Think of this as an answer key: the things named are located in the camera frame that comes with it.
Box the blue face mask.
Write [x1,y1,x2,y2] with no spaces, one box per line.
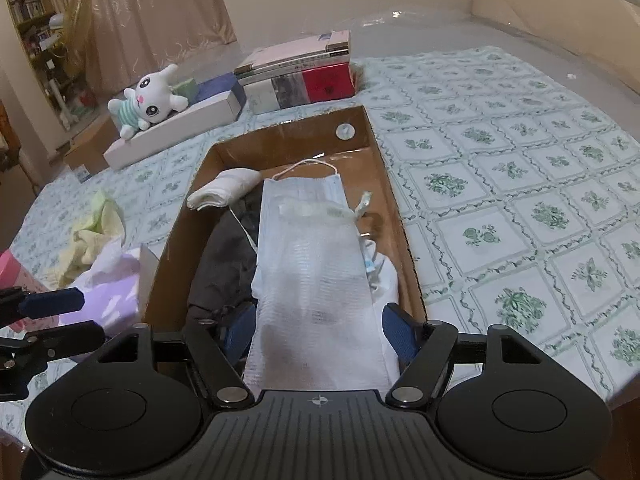
[257,159,361,261]

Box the green block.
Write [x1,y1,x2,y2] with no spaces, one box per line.
[172,77,201,102]

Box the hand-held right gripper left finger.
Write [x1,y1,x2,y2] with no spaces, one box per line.
[95,302,257,408]

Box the purple white tissue pack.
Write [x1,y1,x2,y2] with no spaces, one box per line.
[57,237,161,333]

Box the dark grey cloth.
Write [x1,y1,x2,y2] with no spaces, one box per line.
[187,192,263,333]

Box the thick red white book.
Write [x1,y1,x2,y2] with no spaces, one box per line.
[244,61,357,115]

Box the white tissue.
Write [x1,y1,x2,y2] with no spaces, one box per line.
[186,168,264,211]

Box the yellow green cloth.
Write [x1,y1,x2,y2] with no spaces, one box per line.
[55,190,126,281]

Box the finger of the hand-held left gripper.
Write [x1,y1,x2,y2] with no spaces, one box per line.
[0,286,86,327]
[0,321,107,402]

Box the white bunny plush toy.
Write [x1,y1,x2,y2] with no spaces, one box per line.
[107,63,190,141]

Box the small cardboard box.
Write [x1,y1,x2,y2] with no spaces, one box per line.
[64,115,121,183]

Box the white flat box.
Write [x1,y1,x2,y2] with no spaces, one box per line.
[102,72,247,171]

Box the beige standing fan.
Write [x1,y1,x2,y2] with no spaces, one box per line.
[49,0,97,131]

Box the beige curtain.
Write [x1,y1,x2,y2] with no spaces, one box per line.
[37,0,237,96]

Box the thin dark spine book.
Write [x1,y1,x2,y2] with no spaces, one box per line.
[237,50,352,82]

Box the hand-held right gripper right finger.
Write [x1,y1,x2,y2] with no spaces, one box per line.
[382,302,543,408]

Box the cluttered bookshelf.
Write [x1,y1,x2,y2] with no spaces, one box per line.
[4,0,66,126]

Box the white gauze cloth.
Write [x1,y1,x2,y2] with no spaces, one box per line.
[243,220,401,393]

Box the pink cover book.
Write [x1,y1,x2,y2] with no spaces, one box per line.
[234,30,352,75]

